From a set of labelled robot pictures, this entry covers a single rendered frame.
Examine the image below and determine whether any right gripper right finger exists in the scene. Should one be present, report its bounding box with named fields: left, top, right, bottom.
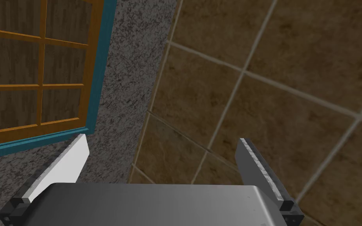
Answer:
left=234, top=138, right=305, bottom=226

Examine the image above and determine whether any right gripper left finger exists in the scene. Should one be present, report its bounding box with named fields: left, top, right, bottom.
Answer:
left=0, top=133, right=90, bottom=226

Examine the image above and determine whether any wooden window with teal frame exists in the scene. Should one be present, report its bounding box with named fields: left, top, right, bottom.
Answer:
left=0, top=0, right=118, bottom=162

